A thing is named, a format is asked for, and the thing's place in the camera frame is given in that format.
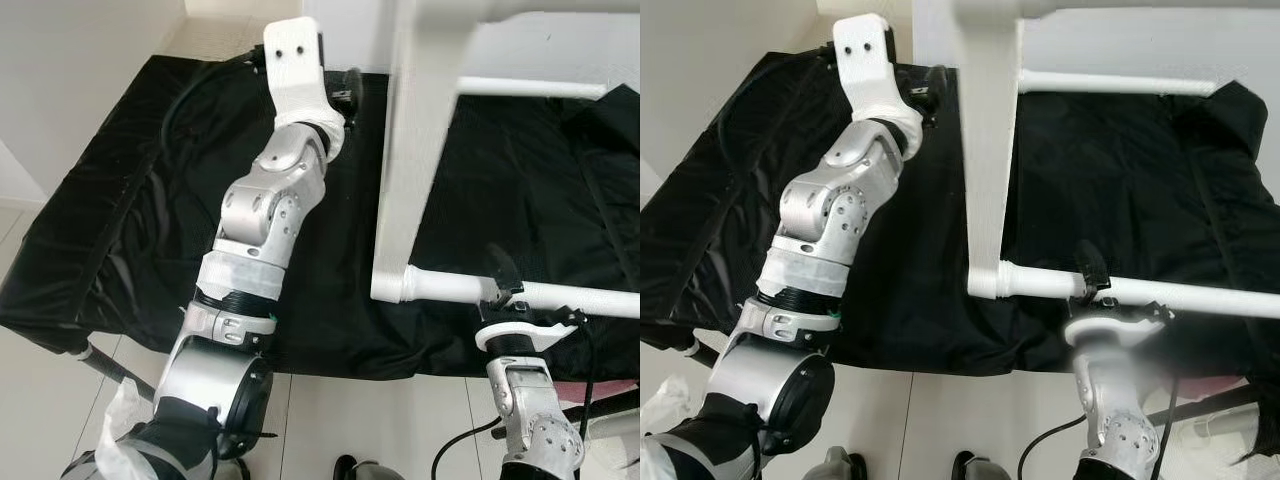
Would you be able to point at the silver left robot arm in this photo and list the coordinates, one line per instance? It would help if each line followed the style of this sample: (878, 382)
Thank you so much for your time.
(830, 210)
(260, 210)

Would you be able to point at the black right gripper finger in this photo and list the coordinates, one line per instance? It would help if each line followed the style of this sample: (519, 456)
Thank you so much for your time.
(503, 268)
(1094, 265)

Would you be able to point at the grey robot foot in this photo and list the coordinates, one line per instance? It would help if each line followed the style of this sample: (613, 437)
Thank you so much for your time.
(980, 468)
(368, 470)
(845, 467)

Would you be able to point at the grey left robot foot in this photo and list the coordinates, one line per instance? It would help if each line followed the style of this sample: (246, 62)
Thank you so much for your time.
(845, 467)

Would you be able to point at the white tapered plastic table leg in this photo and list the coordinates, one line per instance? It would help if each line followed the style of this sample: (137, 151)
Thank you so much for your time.
(1110, 83)
(1150, 5)
(530, 88)
(560, 8)
(560, 295)
(1180, 293)

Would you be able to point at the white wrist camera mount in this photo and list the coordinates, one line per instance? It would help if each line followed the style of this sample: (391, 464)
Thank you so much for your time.
(525, 335)
(1115, 330)
(298, 70)
(872, 65)

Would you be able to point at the white round stand base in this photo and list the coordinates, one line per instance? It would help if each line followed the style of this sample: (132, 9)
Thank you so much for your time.
(1235, 450)

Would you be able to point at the white plastic children table top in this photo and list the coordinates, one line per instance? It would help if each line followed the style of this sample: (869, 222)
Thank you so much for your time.
(990, 150)
(410, 150)

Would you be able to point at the grey right robot foot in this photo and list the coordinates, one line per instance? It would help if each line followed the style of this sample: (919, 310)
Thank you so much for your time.
(368, 470)
(980, 468)

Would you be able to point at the black metal rod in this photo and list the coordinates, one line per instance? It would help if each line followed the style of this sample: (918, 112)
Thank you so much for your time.
(1225, 405)
(605, 402)
(120, 368)
(705, 352)

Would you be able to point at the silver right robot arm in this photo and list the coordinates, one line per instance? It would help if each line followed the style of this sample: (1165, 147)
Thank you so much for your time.
(535, 410)
(1115, 410)

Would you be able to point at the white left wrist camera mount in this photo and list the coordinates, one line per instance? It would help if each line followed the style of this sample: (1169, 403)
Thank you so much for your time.
(298, 70)
(872, 65)

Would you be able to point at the black cloth table cover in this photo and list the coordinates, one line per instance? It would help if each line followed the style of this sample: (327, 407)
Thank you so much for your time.
(150, 200)
(750, 200)

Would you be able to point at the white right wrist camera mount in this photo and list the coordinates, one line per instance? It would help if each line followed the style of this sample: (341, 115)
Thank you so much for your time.
(1115, 330)
(525, 335)

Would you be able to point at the pink cloth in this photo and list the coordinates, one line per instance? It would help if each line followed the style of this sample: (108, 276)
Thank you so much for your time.
(1195, 381)
(575, 387)

